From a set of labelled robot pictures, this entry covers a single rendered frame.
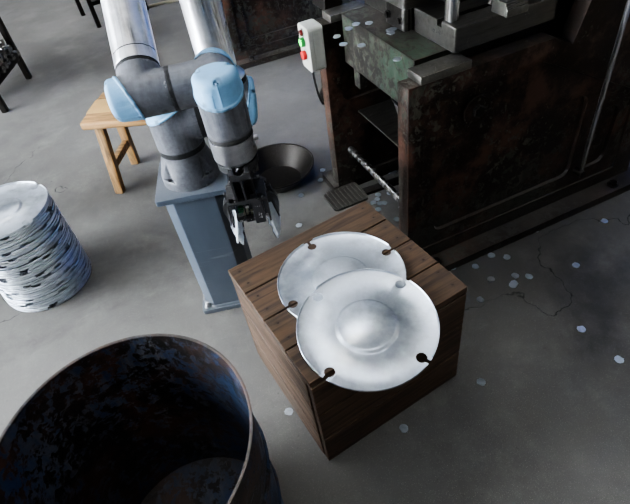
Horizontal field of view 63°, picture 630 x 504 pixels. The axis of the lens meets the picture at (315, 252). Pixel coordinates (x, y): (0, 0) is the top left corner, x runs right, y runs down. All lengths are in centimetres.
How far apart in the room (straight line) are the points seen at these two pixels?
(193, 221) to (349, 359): 60
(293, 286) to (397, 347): 28
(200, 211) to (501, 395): 89
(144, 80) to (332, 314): 57
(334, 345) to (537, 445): 57
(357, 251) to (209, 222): 42
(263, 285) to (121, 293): 75
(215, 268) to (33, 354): 64
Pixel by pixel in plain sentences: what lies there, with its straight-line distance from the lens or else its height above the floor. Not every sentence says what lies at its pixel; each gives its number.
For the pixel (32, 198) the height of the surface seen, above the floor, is 31.
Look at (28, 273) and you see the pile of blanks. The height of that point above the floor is 16.
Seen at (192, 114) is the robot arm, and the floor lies 64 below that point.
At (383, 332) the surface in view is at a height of 36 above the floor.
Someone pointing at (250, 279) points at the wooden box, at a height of 35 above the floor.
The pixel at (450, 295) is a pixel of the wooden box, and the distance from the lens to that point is 113.
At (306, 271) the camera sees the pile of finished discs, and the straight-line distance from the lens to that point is 119.
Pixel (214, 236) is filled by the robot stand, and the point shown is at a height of 29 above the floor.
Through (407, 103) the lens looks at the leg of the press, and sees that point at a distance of 128.
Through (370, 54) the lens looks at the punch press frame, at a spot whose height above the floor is 58.
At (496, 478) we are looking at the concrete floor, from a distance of 132.
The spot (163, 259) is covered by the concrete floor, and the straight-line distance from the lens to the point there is 188.
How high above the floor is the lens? 121
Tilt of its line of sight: 44 degrees down
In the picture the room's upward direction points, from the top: 10 degrees counter-clockwise
